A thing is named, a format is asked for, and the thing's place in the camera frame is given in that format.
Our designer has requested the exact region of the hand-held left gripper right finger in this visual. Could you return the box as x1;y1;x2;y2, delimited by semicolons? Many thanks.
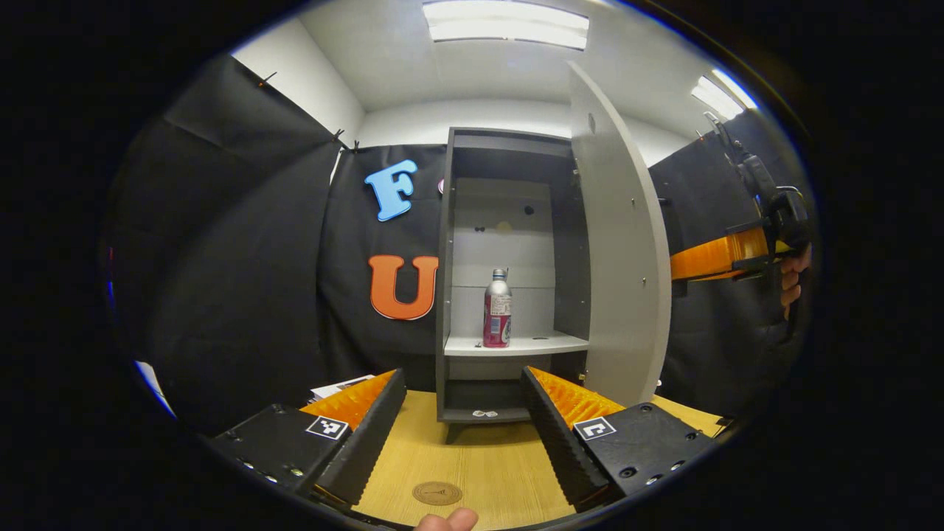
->
521;365;718;513

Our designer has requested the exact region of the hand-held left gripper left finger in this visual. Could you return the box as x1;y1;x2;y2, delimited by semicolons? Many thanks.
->
210;367;408;510

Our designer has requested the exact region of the round brown coaster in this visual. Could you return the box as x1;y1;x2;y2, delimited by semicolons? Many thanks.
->
412;481;464;507

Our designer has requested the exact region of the light grey cabinet door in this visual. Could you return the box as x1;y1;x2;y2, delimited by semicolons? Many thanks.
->
566;60;673;409

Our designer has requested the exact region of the silver bottle with red label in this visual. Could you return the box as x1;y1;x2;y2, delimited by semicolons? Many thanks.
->
483;268;513;349

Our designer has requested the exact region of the dark grey cabinet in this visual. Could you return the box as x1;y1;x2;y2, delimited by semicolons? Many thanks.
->
435;127;591;445

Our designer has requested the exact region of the white cover book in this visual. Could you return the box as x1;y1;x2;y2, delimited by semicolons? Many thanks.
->
310;374;377;403

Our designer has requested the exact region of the small ceiling light panel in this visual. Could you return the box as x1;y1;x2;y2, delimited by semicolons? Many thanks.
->
690;68;759;121

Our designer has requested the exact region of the black backdrop cloth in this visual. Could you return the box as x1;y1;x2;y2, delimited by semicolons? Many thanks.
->
103;52;816;436

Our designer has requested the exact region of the white furniture piece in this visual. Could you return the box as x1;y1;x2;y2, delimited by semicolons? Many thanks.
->
135;360;176;419

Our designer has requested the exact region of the long ceiling light panel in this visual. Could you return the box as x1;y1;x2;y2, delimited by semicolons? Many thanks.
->
422;0;591;51

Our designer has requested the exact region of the black cable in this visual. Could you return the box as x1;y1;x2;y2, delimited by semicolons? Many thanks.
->
701;111;768;200

